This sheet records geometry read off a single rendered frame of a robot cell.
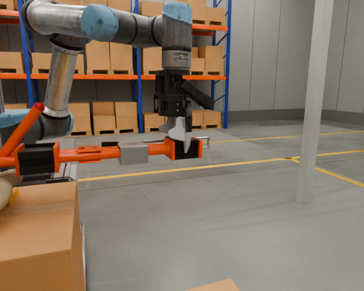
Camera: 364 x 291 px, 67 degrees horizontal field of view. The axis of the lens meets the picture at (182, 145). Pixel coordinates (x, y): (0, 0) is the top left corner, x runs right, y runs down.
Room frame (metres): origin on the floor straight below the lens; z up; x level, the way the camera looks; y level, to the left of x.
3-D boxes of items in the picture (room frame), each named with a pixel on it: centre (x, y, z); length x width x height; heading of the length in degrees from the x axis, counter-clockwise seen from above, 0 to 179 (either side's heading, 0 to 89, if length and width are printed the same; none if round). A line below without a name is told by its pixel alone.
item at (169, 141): (0.73, 0.00, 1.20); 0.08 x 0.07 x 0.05; 110
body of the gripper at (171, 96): (0.73, 0.02, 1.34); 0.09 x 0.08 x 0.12; 110
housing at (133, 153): (0.69, 0.13, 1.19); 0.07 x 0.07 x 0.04; 20
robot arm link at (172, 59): (0.73, 0.01, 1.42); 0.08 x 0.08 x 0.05
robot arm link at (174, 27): (0.73, 0.01, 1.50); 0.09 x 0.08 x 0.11; 52
